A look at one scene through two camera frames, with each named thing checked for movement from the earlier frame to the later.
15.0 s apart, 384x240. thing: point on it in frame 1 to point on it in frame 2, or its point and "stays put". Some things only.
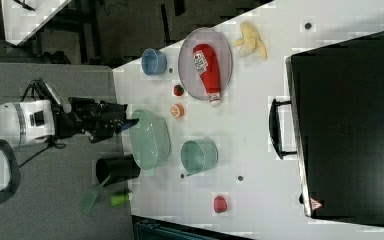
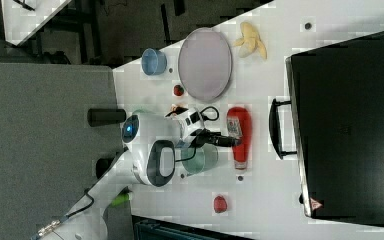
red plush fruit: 220,204 stays put
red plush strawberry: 178,90 stays put
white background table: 20,22 stays put
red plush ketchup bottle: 206,62 to 239,124
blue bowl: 153,62 stays put
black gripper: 97,119 to 204,136
